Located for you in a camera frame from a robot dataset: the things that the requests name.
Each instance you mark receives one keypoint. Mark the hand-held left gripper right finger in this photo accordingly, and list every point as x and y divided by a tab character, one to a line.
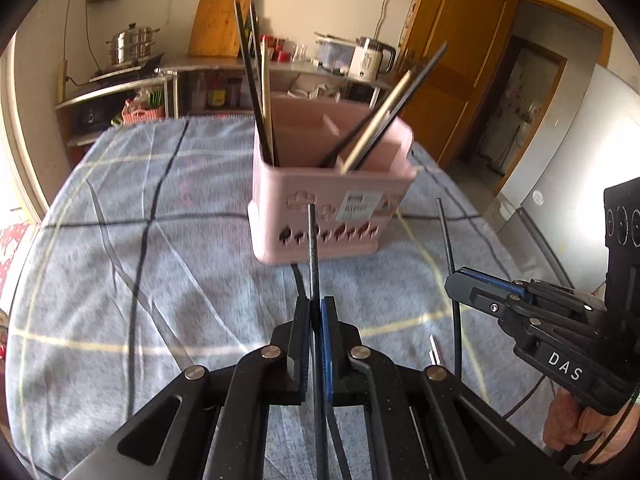
327	345

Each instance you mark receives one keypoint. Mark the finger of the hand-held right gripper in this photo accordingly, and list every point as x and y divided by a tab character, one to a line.
495	278
475	292

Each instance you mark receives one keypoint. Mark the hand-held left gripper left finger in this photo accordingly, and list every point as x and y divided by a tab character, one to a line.
302	340

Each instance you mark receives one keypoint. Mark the pink plastic basket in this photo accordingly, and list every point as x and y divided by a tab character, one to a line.
280	230

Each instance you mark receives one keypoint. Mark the light wooden chopstick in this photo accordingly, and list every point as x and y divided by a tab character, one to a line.
378	120
267	110

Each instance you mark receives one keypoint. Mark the person's right hand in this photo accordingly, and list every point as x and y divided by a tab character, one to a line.
562	425

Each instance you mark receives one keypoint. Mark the white refrigerator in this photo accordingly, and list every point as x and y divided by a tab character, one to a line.
565	160

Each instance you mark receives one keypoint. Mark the blue checked bedsheet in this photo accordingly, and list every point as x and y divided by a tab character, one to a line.
150	285

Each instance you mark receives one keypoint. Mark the wooden door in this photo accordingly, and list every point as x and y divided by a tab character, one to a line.
475	85

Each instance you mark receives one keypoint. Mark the white electric kettle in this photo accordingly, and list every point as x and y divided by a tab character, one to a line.
367	60

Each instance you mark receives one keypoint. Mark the red label bottle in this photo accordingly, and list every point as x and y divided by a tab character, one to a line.
215	92

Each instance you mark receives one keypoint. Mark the white plastic jug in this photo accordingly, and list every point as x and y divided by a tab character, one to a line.
197	92

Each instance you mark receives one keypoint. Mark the white counter table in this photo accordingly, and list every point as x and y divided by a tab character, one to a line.
310	67

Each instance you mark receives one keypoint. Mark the small pink basket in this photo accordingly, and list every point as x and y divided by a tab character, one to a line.
142	116

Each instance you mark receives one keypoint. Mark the clear plastic container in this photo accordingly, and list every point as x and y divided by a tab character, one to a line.
332	55

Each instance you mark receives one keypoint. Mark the glass cup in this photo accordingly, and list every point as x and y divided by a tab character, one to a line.
300	54

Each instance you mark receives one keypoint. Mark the red lidded jar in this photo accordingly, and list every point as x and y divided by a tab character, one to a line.
284	52
271	40

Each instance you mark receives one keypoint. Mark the red patterned cloth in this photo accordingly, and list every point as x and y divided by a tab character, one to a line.
12	260

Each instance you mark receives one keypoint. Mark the cooker shelf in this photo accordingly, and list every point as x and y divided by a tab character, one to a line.
100	91

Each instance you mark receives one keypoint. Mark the black induction cooker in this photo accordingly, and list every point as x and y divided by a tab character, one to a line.
125	71

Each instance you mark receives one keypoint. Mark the wooden cutting board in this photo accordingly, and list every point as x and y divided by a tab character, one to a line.
215	25

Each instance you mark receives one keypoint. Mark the steel steamer pot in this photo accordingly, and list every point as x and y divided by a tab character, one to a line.
132	47

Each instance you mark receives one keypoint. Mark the window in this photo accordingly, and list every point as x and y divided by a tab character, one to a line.
15	160

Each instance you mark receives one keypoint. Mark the wall power strip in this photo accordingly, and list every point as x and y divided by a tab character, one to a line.
62	80

